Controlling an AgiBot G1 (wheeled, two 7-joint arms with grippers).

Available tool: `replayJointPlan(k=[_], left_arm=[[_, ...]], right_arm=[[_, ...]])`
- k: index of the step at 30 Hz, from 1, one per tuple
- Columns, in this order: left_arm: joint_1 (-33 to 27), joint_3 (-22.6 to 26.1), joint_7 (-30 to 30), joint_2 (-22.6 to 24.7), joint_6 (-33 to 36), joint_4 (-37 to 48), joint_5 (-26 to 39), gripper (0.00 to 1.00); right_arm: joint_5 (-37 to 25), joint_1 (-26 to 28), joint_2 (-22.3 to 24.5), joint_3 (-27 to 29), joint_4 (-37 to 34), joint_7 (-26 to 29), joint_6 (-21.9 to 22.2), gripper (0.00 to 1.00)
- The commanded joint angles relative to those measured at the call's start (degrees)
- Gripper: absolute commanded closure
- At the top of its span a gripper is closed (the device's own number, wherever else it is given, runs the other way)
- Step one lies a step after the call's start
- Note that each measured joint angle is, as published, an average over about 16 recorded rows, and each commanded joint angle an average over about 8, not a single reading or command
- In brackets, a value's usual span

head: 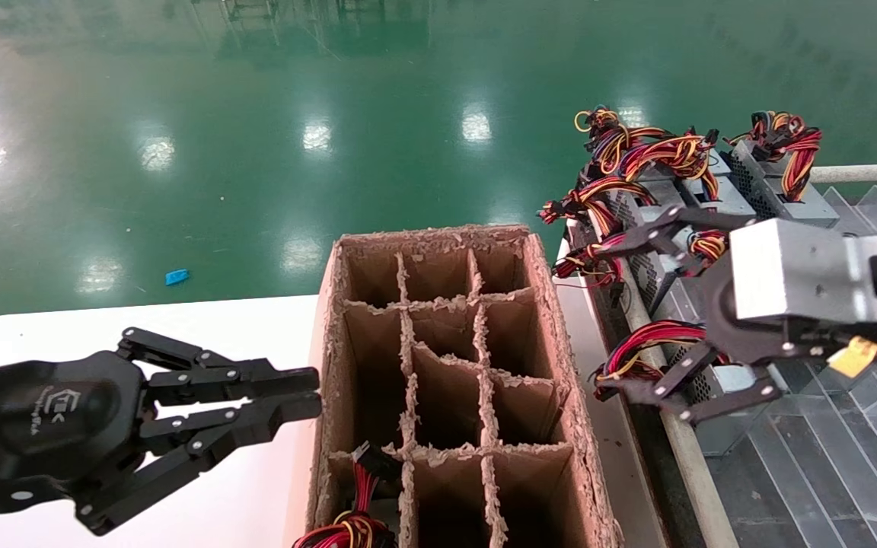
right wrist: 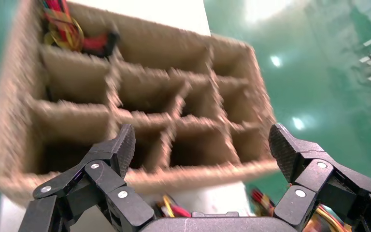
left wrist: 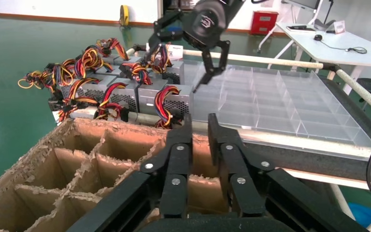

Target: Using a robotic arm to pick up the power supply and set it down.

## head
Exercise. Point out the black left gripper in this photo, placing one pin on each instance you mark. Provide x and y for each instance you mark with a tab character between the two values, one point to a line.
43	426

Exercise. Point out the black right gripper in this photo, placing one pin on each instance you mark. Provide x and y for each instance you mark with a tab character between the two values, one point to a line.
758	342

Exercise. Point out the blue scrap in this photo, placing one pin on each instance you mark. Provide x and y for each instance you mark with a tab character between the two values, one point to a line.
176	277

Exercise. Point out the yellow tag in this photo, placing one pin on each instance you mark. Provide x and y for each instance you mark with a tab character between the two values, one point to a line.
853	356

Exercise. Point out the brown divided cardboard box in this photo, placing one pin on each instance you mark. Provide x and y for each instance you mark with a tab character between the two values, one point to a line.
446	396

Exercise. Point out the clear plastic divider tray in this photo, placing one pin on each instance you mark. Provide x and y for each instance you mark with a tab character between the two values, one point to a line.
827	472

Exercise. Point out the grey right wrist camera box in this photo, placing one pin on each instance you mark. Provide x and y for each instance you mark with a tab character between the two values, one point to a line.
796	266

